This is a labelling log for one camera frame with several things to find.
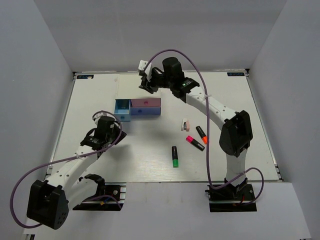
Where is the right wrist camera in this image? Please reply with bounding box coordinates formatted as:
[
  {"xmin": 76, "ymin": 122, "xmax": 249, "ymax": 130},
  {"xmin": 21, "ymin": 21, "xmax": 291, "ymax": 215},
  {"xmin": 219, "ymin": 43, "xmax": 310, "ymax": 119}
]
[{"xmin": 138, "ymin": 60, "xmax": 152, "ymax": 81}]

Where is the orange highlighter black body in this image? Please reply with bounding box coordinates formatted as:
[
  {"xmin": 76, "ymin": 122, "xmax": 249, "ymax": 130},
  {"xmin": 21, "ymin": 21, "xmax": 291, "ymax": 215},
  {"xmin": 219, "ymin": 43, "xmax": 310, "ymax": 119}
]
[{"xmin": 195, "ymin": 126, "xmax": 208, "ymax": 145}]

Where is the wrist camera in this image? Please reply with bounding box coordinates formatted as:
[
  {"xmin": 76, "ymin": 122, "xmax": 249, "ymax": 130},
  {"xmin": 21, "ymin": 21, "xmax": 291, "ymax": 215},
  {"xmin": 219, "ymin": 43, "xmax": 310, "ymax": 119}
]
[
  {"xmin": 138, "ymin": 60, "xmax": 152, "ymax": 81},
  {"xmin": 92, "ymin": 111, "xmax": 108, "ymax": 126}
]

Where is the purple cable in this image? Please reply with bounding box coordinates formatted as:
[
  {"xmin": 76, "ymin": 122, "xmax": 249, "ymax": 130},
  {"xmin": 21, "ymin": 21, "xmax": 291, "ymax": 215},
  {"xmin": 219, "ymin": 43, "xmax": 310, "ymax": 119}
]
[
  {"xmin": 143, "ymin": 49, "xmax": 265, "ymax": 207},
  {"xmin": 9, "ymin": 111, "xmax": 124, "ymax": 229}
]

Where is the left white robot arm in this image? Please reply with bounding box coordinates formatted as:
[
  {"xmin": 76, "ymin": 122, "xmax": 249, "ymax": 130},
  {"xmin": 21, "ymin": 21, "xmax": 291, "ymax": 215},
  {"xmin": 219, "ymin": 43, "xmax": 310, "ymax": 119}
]
[{"xmin": 26, "ymin": 115, "xmax": 127, "ymax": 230}]

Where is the pink drawer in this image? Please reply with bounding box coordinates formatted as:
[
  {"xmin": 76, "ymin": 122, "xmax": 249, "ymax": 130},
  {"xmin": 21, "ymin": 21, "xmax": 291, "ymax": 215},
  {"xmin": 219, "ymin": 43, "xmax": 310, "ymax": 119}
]
[{"xmin": 131, "ymin": 98, "xmax": 161, "ymax": 108}]

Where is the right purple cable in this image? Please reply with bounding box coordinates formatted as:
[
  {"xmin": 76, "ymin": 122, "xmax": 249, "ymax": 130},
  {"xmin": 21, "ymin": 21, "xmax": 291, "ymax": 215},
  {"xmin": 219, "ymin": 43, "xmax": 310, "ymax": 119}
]
[{"xmin": 143, "ymin": 49, "xmax": 265, "ymax": 207}]

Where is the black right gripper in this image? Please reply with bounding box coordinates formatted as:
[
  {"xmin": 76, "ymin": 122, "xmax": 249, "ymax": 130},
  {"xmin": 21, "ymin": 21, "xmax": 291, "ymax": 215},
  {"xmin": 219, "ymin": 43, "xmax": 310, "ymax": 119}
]
[{"xmin": 139, "ymin": 70, "xmax": 174, "ymax": 95}]

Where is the light blue drawer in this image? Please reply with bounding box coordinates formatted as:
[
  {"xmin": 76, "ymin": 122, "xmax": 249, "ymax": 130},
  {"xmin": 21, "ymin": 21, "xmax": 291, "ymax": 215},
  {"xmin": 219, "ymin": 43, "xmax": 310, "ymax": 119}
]
[{"xmin": 114, "ymin": 99, "xmax": 131, "ymax": 122}]

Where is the pink highlighter black body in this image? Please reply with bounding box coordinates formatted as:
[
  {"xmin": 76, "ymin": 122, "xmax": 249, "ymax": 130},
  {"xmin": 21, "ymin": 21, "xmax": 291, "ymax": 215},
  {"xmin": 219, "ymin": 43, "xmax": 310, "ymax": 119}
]
[{"xmin": 186, "ymin": 135, "xmax": 205, "ymax": 151}]

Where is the dark blue drawer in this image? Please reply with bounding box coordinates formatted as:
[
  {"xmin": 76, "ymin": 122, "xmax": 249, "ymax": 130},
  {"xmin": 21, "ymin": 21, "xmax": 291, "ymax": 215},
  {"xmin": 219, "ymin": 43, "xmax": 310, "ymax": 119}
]
[{"xmin": 130, "ymin": 106, "xmax": 161, "ymax": 116}]

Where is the green highlighter black body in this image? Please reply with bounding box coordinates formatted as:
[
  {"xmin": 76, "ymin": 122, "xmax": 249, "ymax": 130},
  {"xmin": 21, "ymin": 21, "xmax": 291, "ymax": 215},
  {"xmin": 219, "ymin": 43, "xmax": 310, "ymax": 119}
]
[{"xmin": 171, "ymin": 146, "xmax": 179, "ymax": 168}]

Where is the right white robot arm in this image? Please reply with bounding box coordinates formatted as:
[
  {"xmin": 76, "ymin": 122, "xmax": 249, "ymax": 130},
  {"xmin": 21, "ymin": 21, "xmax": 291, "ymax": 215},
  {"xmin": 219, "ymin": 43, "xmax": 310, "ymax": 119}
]
[{"xmin": 138, "ymin": 57, "xmax": 253, "ymax": 200}]

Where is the white drawer organizer cabinet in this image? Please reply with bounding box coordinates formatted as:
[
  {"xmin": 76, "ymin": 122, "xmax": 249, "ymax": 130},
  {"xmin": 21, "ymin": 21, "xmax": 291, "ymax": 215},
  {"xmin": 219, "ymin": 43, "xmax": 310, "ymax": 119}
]
[{"xmin": 115, "ymin": 74, "xmax": 161, "ymax": 100}]

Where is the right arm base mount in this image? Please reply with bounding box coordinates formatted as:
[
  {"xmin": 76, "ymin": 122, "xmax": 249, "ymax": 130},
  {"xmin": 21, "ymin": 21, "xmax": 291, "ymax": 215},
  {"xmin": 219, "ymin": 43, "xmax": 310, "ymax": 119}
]
[{"xmin": 204, "ymin": 184, "xmax": 257, "ymax": 213}]

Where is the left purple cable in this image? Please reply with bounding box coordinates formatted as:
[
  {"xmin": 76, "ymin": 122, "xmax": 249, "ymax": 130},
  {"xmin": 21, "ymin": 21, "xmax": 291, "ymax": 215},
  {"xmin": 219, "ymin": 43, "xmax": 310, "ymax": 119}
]
[{"xmin": 9, "ymin": 111, "xmax": 124, "ymax": 229}]

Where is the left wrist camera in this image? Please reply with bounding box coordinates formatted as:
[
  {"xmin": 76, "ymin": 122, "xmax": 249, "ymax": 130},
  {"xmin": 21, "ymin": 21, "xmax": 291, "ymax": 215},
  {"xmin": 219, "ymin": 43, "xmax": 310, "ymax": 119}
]
[{"xmin": 92, "ymin": 111, "xmax": 108, "ymax": 126}]

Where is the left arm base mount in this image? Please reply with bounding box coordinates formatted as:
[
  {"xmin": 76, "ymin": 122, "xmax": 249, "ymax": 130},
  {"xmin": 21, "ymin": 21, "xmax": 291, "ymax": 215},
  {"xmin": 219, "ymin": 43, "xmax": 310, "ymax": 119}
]
[{"xmin": 66, "ymin": 173, "xmax": 127, "ymax": 211}]

